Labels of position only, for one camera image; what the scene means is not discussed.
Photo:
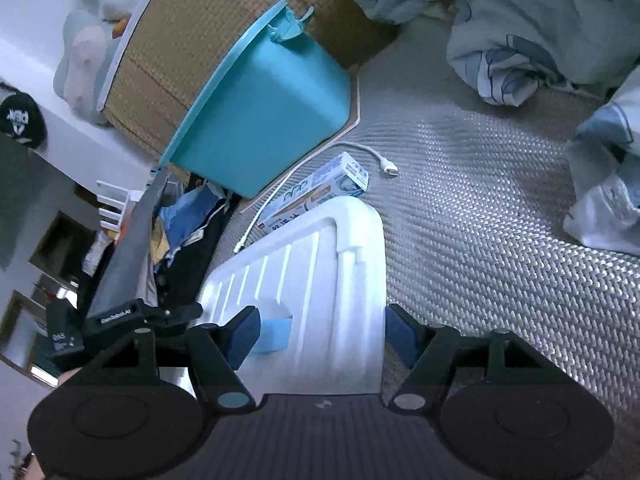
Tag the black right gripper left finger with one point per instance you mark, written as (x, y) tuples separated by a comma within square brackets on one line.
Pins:
[(215, 354)]

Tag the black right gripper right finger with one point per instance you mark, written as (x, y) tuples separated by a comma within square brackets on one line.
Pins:
[(428, 351)]

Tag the white desktop file rack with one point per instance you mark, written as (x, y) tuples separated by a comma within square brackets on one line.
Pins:
[(115, 205)]

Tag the grey folded trousers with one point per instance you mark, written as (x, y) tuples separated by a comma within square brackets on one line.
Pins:
[(129, 275)]

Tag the pile of folded clothes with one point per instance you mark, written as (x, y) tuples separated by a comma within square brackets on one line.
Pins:
[(186, 229)]

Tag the small white medicine box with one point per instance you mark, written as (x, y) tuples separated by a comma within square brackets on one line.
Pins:
[(341, 176)]

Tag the black cap with logo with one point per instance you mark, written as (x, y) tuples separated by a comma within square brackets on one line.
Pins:
[(21, 118)]

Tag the turquoise plastic storage bin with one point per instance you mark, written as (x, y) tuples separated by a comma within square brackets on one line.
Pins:
[(273, 98)]

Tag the light blue plush toy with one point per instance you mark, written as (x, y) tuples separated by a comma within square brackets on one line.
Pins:
[(89, 49)]

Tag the floral blue white blanket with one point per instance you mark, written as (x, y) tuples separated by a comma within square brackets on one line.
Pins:
[(508, 49)]

